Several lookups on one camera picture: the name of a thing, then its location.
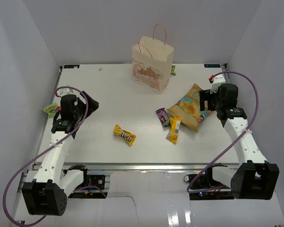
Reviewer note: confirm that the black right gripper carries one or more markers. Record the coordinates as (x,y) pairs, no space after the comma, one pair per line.
(206,95)

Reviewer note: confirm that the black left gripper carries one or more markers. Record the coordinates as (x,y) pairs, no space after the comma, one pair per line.
(92,105)

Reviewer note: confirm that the yellow chips bag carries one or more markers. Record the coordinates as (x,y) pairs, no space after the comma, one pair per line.
(188,109)

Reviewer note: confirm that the purple candy packet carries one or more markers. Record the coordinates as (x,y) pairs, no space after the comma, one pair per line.
(163,116)

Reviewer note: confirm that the yellow snack bar wrapper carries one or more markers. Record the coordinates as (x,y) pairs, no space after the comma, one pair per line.
(172,136)

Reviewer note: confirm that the green snack packet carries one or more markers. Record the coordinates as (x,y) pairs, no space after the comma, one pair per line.
(51,110)
(173,70)

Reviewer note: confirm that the yellow m&m's packet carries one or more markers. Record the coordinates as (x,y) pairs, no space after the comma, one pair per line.
(128,137)

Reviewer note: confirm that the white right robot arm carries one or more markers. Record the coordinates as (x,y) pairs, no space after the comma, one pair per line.
(256,177)

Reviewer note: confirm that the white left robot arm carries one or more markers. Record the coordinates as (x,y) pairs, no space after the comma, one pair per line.
(47,193)

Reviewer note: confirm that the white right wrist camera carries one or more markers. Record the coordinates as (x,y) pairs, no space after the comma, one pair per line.
(216,82)

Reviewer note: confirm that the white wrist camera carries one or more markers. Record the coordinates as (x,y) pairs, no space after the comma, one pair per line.
(216,82)
(63,91)

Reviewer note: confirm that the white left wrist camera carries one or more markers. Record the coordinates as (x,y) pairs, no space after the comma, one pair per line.
(63,91)

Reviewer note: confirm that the cream paper bag orange handles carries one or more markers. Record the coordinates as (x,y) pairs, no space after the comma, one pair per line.
(152,63)

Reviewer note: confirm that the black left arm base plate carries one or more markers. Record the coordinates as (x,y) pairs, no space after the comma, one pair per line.
(95,189)

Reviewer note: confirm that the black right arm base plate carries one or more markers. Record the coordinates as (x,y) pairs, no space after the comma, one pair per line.
(208,193)

